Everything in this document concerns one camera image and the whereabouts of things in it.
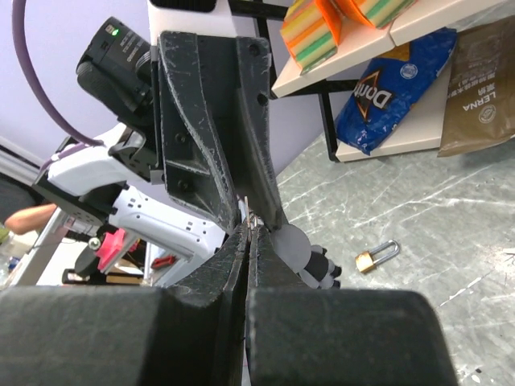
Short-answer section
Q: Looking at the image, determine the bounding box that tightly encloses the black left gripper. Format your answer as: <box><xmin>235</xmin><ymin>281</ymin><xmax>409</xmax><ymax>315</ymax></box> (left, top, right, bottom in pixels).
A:
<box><xmin>152</xmin><ymin>31</ymin><xmax>286</xmax><ymax>233</ymax></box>

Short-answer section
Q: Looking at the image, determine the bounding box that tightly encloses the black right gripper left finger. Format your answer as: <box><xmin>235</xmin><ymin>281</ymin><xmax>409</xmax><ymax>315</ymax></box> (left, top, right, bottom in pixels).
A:
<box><xmin>1</xmin><ymin>226</ymin><xmax>248</xmax><ymax>385</ymax></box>

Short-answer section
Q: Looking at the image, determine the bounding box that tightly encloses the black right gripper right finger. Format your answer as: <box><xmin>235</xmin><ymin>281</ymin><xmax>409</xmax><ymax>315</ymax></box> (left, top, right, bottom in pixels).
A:
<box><xmin>245</xmin><ymin>227</ymin><xmax>458</xmax><ymax>385</ymax></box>

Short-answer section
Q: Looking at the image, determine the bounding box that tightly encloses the robot figure keychain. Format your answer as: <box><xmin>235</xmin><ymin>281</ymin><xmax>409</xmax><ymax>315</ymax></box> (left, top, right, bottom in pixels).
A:
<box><xmin>241</xmin><ymin>196</ymin><xmax>343</xmax><ymax>290</ymax></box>

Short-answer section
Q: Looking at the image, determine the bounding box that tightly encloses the brass padlock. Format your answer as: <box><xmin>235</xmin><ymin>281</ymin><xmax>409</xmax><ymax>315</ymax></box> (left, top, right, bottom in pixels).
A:
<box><xmin>355</xmin><ymin>240</ymin><xmax>401</xmax><ymax>273</ymax></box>

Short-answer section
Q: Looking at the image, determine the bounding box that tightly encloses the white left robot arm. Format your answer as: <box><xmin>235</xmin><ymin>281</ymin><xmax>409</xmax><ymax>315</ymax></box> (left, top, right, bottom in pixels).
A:
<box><xmin>35</xmin><ymin>1</ymin><xmax>287</xmax><ymax>257</ymax></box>

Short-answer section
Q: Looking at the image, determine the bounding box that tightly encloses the orange sponge pack front left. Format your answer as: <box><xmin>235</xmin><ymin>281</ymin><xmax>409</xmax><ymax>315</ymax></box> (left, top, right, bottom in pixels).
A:
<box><xmin>280</xmin><ymin>0</ymin><xmax>343</xmax><ymax>75</ymax></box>

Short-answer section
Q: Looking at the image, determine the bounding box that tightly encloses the orange sponge pack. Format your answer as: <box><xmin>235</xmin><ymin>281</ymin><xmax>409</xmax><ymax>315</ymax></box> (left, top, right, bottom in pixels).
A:
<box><xmin>280</xmin><ymin>0</ymin><xmax>343</xmax><ymax>75</ymax></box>
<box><xmin>336</xmin><ymin>0</ymin><xmax>415</xmax><ymax>29</ymax></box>

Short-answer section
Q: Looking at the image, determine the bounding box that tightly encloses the blue doritos bag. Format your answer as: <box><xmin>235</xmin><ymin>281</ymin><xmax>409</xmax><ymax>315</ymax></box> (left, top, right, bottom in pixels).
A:
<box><xmin>335</xmin><ymin>27</ymin><xmax>458</xmax><ymax>155</ymax></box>

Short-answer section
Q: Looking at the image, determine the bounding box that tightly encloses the orange sponge pack middle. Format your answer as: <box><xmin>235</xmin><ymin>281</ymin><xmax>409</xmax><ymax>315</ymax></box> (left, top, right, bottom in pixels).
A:
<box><xmin>336</xmin><ymin>0</ymin><xmax>415</xmax><ymax>29</ymax></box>

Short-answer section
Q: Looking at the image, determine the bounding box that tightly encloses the cream two tier shelf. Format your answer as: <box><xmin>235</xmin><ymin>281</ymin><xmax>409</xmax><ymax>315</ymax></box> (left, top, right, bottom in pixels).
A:
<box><xmin>271</xmin><ymin>1</ymin><xmax>514</xmax><ymax>162</ymax></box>

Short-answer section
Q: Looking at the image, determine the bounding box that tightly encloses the brown paper bag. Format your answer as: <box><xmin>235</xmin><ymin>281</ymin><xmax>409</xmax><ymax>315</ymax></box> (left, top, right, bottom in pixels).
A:
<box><xmin>438</xmin><ymin>16</ymin><xmax>514</xmax><ymax>157</ymax></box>

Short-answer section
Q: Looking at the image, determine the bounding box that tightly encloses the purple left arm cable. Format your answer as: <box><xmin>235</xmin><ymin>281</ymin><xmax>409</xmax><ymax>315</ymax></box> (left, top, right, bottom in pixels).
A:
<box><xmin>11</xmin><ymin>0</ymin><xmax>100</xmax><ymax>170</ymax></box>

